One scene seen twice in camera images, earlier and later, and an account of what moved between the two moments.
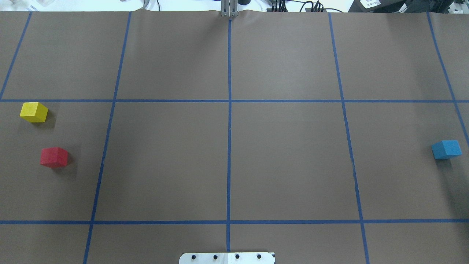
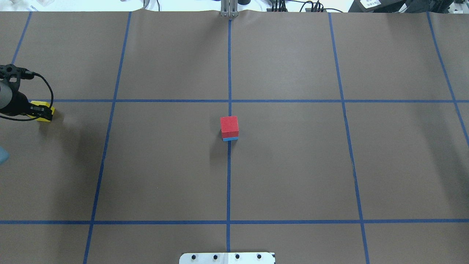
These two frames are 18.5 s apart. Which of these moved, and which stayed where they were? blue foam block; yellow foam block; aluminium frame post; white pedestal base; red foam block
Moved: red foam block; blue foam block; yellow foam block
Stayed: aluminium frame post; white pedestal base
